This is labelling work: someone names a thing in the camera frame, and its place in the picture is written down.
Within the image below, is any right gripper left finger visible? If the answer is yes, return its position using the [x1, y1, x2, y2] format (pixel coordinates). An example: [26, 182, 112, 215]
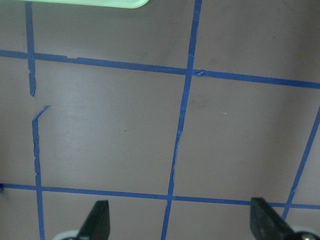
[76, 200, 111, 240]

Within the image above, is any mint green tray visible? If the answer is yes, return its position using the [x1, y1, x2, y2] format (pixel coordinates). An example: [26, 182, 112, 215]
[30, 0, 149, 9]

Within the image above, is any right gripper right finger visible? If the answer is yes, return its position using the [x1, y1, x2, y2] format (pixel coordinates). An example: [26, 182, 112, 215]
[250, 197, 320, 240]

